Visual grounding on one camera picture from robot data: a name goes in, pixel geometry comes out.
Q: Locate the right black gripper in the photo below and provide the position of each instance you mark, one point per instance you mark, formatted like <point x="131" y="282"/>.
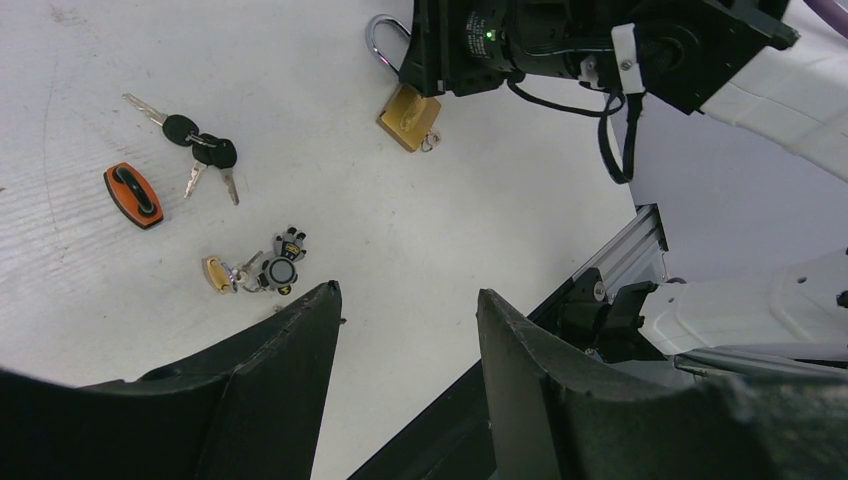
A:
<point x="457" y="47"/>

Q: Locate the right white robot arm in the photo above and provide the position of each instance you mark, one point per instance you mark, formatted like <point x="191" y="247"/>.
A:
<point x="684" y="80"/>

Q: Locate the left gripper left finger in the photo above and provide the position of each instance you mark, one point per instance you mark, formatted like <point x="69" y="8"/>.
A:
<point x="248" y="407"/>

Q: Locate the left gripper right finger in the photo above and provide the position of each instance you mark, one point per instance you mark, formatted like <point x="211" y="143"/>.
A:
<point x="556" y="413"/>

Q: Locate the large brass padlock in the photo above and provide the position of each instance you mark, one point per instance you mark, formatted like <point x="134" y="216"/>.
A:
<point x="407" y="117"/>

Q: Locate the small padlock keys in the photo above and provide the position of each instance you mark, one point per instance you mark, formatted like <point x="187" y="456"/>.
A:
<point x="275" y="270"/>

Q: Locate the small brass padlock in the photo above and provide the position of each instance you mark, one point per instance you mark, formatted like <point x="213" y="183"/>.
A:
<point x="218" y="275"/>

